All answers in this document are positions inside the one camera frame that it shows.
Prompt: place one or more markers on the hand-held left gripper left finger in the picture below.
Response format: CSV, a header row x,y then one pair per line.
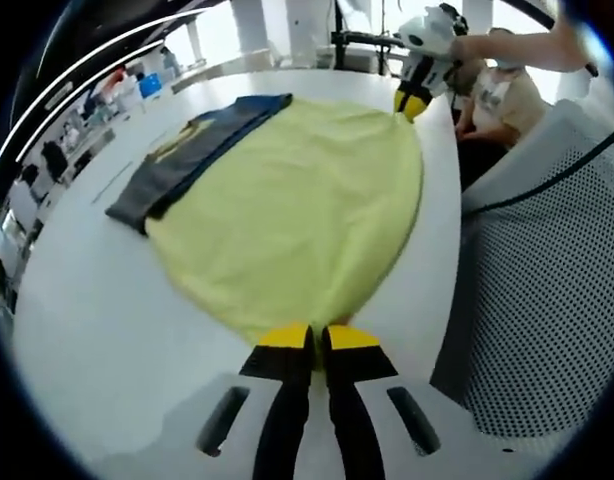
x,y
287,380

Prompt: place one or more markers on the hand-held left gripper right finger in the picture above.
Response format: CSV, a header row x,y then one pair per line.
x,y
352,380

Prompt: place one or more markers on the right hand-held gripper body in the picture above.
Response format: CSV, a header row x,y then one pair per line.
x,y
432,40

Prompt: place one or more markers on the yellow blue grey garment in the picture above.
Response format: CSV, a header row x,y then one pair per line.
x,y
297,210

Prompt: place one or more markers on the black stand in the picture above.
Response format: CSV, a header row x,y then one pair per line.
x,y
339,45

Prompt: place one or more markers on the grey mesh office chair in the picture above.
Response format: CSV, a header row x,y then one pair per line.
x,y
537,300

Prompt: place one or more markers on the blue bin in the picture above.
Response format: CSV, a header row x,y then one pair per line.
x,y
150,86

